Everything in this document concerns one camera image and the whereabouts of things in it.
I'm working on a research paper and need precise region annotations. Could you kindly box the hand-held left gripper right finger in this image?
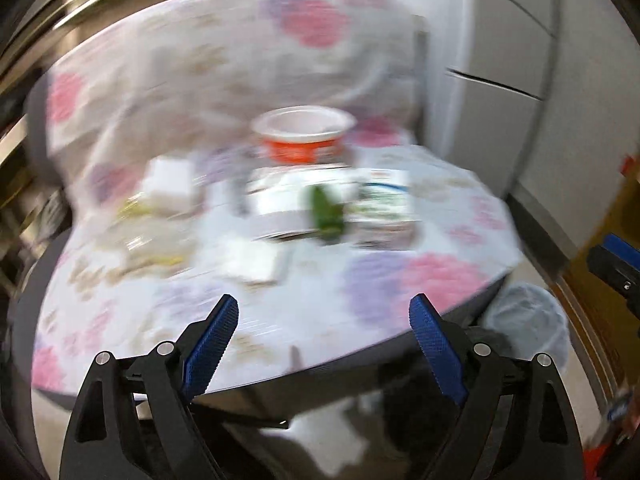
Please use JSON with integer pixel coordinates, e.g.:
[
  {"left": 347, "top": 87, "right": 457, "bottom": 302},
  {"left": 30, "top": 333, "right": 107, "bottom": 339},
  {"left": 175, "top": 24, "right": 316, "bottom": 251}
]
[{"left": 409, "top": 294, "right": 586, "bottom": 480}]

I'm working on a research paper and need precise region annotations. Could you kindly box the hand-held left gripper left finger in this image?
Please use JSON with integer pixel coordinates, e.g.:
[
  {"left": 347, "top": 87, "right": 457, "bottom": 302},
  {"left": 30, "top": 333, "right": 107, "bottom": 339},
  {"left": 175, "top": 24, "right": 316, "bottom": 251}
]
[{"left": 59, "top": 294, "right": 240, "bottom": 480}]

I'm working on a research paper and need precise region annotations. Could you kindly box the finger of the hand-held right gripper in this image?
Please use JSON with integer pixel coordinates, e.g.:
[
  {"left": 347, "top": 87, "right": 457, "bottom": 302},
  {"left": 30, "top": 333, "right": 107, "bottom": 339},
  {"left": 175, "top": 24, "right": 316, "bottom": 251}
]
[{"left": 586, "top": 232, "right": 640, "bottom": 313}]

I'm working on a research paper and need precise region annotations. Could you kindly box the bin with clear liner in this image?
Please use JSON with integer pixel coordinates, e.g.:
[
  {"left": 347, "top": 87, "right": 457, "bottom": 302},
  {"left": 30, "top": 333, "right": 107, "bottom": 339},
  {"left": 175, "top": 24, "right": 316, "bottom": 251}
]
[{"left": 482, "top": 284, "right": 572, "bottom": 376}]

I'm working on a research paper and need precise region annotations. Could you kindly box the white cloth with grey edge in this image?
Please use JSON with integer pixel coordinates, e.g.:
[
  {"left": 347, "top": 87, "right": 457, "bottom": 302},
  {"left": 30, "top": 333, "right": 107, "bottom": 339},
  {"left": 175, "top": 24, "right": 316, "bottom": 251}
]
[{"left": 217, "top": 237, "right": 293, "bottom": 286}]

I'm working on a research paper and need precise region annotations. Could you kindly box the green and white carton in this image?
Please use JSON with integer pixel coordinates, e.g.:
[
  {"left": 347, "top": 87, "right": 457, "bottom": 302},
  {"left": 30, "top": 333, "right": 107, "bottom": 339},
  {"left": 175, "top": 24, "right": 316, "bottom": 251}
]
[{"left": 350, "top": 167, "right": 418, "bottom": 251}]

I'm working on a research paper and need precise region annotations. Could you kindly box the small white box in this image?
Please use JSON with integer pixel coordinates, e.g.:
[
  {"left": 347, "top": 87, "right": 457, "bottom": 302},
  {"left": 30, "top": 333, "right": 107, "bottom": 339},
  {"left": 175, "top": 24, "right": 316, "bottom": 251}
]
[{"left": 142, "top": 157, "right": 201, "bottom": 216}]

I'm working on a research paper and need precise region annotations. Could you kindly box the red and white bowl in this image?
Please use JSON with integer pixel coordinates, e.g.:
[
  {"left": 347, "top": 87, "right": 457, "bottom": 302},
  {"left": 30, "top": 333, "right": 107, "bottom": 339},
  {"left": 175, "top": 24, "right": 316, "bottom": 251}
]
[{"left": 251, "top": 106, "right": 357, "bottom": 166}]

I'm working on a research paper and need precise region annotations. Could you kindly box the wooden chair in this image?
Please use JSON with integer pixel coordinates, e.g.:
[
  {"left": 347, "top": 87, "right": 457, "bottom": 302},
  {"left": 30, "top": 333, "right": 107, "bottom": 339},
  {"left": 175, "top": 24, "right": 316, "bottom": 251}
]
[{"left": 550, "top": 195, "right": 640, "bottom": 401}]

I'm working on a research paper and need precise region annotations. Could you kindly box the clear plastic wrapper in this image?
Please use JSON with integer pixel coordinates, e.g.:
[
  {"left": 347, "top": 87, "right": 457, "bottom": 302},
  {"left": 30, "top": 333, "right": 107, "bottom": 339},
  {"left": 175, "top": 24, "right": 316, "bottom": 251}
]
[{"left": 95, "top": 200, "right": 191, "bottom": 281}]

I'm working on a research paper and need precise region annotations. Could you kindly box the grey refrigerator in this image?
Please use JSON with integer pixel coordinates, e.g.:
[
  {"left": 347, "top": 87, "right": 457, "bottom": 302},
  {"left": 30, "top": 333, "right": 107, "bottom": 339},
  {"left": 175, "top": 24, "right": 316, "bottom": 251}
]
[{"left": 415, "top": 0, "right": 561, "bottom": 196}]

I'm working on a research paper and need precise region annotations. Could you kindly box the floral tablecloth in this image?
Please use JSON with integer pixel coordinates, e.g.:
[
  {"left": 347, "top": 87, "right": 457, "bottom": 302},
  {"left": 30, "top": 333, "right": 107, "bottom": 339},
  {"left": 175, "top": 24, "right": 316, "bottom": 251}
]
[{"left": 30, "top": 0, "right": 526, "bottom": 396}]

